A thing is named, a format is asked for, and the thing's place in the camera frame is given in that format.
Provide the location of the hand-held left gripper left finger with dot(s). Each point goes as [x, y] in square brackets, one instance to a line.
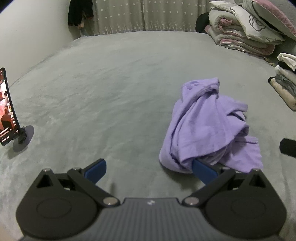
[96, 170]

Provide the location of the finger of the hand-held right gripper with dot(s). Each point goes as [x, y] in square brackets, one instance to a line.
[288, 147]

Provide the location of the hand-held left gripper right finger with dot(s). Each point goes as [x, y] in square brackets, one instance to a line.
[203, 173]

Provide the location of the purple shirt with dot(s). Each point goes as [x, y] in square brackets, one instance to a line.
[203, 120]

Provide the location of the folded beige garment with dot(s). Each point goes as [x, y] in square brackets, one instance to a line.
[284, 96]

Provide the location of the folded grey knit sweater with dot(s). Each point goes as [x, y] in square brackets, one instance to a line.
[285, 83]

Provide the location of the grey bed blanket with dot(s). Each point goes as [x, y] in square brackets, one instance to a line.
[104, 92]

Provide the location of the folded white shirt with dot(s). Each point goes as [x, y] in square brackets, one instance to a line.
[288, 58]

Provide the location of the black smartphone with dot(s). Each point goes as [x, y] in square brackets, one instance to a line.
[7, 111]

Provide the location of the grey and pink pillow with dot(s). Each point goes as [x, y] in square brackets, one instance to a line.
[270, 16]

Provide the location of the black cloth bundle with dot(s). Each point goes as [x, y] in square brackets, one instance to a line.
[202, 22]

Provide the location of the black hanging garment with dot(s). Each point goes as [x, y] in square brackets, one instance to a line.
[78, 11]

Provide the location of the grey star-patterned curtain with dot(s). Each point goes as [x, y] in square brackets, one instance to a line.
[150, 16]

